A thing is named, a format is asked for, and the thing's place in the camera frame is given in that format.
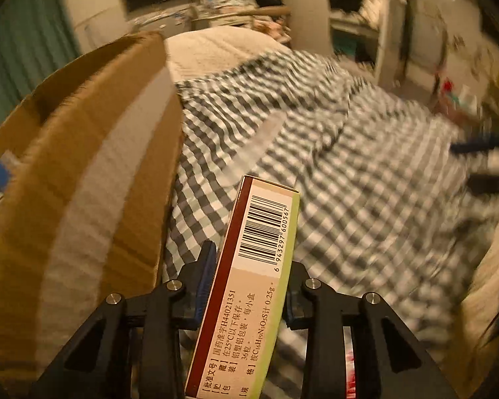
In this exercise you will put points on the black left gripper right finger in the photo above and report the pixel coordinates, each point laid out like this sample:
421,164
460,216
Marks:
389,361

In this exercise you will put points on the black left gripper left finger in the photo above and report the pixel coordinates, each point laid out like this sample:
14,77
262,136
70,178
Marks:
130,347

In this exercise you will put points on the red medicine box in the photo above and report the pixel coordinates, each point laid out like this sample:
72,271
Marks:
242,317

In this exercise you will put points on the checkered grey white blanket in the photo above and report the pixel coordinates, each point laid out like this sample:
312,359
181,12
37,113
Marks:
384,204

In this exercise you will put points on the brown cardboard box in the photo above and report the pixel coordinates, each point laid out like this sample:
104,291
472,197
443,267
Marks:
86,213

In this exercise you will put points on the white open shelf wardrobe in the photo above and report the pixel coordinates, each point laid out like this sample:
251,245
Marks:
378,25

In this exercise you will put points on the wooden chair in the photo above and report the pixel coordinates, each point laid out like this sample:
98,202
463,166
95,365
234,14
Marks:
269,20

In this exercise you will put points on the white quilted mattress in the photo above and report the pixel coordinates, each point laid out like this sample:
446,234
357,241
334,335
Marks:
212,50

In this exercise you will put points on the green curtain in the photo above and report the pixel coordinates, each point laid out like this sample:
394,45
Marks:
36,39

